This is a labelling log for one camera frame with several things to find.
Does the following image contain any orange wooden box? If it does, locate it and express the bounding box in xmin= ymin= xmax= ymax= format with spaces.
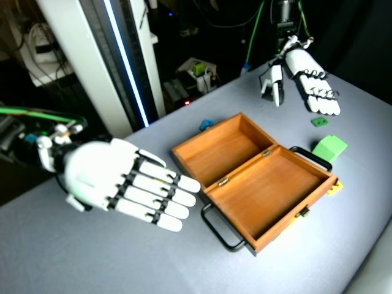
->
xmin=200 ymin=145 xmax=339 ymax=254

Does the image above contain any white device with cables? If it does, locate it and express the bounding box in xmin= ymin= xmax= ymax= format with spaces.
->
xmin=26 ymin=21 xmax=64 ymax=64

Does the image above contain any white column with blue light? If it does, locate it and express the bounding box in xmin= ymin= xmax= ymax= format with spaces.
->
xmin=35 ymin=0 xmax=167 ymax=133

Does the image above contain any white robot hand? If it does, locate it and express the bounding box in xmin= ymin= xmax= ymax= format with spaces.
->
xmin=260 ymin=48 xmax=342 ymax=116
xmin=63 ymin=138 xmax=202 ymax=233

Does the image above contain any light green house-shaped block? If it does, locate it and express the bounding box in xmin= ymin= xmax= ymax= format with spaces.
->
xmin=311 ymin=134 xmax=349 ymax=164

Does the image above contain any black device with red light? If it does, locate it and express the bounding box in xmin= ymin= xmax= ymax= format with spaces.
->
xmin=162 ymin=78 xmax=194 ymax=108

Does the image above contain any yellow flat two-hole block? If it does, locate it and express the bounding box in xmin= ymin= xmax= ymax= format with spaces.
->
xmin=326 ymin=180 xmax=344 ymax=197

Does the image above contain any white power strip, green plug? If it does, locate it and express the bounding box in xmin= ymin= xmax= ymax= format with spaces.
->
xmin=176 ymin=57 xmax=219 ymax=93

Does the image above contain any green hanging cable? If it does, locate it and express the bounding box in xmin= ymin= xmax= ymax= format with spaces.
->
xmin=240 ymin=0 xmax=266 ymax=76

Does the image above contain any grey tablecloth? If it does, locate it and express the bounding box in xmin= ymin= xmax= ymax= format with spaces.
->
xmin=0 ymin=62 xmax=392 ymax=294

